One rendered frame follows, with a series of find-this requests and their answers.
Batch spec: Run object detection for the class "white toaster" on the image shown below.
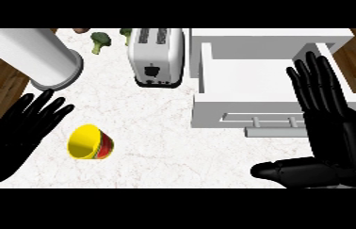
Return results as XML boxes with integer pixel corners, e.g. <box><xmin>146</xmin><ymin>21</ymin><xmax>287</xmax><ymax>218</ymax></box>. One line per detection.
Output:
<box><xmin>127</xmin><ymin>28</ymin><xmax>186</xmax><ymax>90</ymax></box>

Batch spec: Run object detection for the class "green broccoli floret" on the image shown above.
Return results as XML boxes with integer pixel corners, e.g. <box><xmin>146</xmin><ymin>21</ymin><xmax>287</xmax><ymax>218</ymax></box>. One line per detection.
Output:
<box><xmin>118</xmin><ymin>28</ymin><xmax>133</xmax><ymax>47</ymax></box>
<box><xmin>89</xmin><ymin>31</ymin><xmax>112</xmax><ymax>56</ymax></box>

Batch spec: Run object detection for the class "white drawer front with handle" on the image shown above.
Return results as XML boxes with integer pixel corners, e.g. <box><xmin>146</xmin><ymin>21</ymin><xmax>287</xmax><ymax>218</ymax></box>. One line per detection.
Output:
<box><xmin>191</xmin><ymin>93</ymin><xmax>356</xmax><ymax>139</ymax></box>

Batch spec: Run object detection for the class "yellow and red cup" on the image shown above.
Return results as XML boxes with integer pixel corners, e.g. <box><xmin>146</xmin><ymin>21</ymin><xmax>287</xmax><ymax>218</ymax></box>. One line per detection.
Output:
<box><xmin>66</xmin><ymin>123</ymin><xmax>115</xmax><ymax>160</ymax></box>

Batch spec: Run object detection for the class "white open drawer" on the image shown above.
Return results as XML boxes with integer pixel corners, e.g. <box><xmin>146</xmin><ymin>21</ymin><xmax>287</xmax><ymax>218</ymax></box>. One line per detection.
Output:
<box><xmin>198</xmin><ymin>41</ymin><xmax>356</xmax><ymax>104</ymax></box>

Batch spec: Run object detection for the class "white drawer cabinet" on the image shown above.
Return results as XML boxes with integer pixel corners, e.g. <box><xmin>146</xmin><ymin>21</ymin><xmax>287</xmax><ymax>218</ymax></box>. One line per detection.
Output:
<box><xmin>188</xmin><ymin>28</ymin><xmax>356</xmax><ymax>80</ymax></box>

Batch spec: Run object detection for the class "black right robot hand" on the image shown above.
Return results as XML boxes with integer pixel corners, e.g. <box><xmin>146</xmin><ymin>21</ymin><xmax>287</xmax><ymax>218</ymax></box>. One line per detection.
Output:
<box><xmin>250</xmin><ymin>51</ymin><xmax>356</xmax><ymax>189</ymax></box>

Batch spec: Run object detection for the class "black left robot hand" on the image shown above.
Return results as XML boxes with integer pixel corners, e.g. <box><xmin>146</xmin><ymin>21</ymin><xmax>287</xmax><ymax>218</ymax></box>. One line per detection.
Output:
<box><xmin>0</xmin><ymin>89</ymin><xmax>77</xmax><ymax>183</ymax></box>

